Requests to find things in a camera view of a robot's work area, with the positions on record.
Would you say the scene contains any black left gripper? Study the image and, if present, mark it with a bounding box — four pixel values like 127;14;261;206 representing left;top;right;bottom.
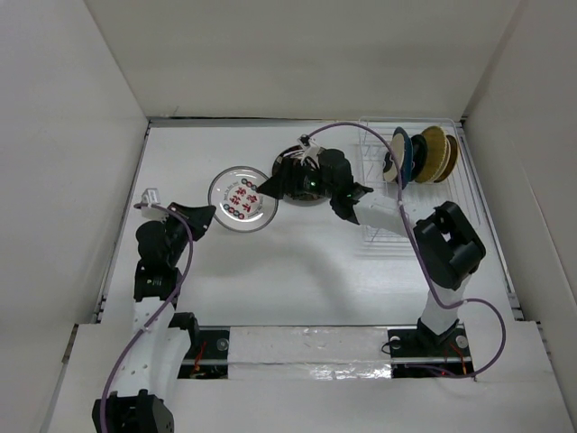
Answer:
159;203;214;267

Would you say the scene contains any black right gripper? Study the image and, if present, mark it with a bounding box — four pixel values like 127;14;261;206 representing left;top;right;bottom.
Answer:
257;159;335;201

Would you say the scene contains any black rimmed beige plate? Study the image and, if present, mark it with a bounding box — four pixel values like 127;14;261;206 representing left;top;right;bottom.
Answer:
270;145;325;206

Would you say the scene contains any white plate with red characters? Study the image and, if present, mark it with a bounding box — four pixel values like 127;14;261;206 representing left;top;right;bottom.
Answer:
207;166;279;234

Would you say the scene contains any cream plate with black brushstroke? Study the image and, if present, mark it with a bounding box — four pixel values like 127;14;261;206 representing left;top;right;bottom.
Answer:
382;133;405;182

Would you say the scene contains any blue leaf shaped dish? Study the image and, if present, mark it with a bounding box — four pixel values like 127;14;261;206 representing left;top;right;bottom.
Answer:
393;126;414;189

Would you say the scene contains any woven bamboo pattern plate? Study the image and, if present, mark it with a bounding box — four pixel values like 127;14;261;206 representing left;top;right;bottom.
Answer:
415;125;448;183

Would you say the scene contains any cream plate with small flowers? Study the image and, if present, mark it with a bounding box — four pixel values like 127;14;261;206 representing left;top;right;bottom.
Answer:
434;137;452;183

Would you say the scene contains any dark brown yellow plate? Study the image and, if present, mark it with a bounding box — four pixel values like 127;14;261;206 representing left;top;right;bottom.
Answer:
435;134;460;183

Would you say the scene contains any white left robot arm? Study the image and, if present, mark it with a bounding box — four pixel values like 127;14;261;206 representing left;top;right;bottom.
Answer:
92;203;215;432

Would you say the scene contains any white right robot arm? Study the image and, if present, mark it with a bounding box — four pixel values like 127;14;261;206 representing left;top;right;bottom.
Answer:
257;149;486;355

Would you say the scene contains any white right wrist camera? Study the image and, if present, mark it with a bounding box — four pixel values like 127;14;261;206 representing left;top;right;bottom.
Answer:
298;134;321;164

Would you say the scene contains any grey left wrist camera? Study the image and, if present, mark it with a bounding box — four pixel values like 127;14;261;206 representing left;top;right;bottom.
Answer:
139;188;160;214

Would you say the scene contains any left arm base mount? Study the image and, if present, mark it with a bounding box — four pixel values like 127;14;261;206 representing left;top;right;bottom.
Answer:
178;327;231;380

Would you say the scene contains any white wire dish rack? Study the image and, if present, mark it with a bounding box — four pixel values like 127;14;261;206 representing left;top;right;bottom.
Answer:
357;116;481;229

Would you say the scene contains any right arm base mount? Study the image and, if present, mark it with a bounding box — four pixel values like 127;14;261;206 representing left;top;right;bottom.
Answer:
381;326;474;379

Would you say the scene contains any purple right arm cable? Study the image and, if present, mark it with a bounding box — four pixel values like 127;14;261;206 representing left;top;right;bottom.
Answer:
300;121;507;379

